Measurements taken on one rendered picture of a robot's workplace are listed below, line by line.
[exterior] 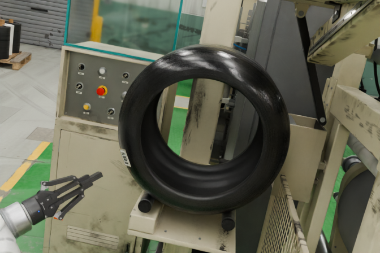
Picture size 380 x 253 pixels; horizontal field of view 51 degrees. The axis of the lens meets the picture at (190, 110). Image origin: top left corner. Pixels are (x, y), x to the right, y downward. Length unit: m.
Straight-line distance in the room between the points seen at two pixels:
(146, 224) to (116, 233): 0.90
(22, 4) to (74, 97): 8.74
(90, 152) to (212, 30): 0.96
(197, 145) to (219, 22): 0.50
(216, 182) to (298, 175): 0.32
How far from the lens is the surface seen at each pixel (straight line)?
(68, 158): 2.19
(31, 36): 10.79
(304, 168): 1.61
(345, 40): 1.20
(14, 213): 1.20
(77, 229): 2.34
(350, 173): 1.96
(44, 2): 10.64
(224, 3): 1.55
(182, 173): 1.56
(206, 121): 1.61
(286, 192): 1.45
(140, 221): 1.39
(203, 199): 1.30
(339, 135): 1.61
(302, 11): 1.50
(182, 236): 1.42
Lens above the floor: 1.55
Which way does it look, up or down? 14 degrees down
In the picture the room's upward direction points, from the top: 10 degrees clockwise
